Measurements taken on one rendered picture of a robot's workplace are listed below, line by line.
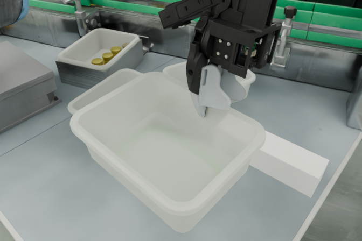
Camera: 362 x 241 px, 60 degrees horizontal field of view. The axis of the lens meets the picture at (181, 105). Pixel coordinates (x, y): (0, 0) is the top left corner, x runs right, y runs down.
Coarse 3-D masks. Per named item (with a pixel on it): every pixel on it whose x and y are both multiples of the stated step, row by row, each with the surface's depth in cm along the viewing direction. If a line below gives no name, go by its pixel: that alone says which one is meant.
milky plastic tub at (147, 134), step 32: (128, 96) 48; (160, 96) 52; (96, 128) 46; (128, 128) 51; (160, 128) 51; (192, 128) 50; (224, 128) 45; (256, 128) 40; (96, 160) 45; (128, 160) 46; (160, 160) 46; (192, 160) 46; (224, 160) 45; (160, 192) 33; (192, 192) 41; (224, 192) 40; (192, 224) 36
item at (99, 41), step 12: (84, 36) 101; (96, 36) 106; (108, 36) 106; (120, 36) 104; (132, 36) 102; (72, 48) 96; (84, 48) 101; (96, 48) 107; (108, 48) 109; (60, 60) 91; (72, 60) 89; (84, 60) 102
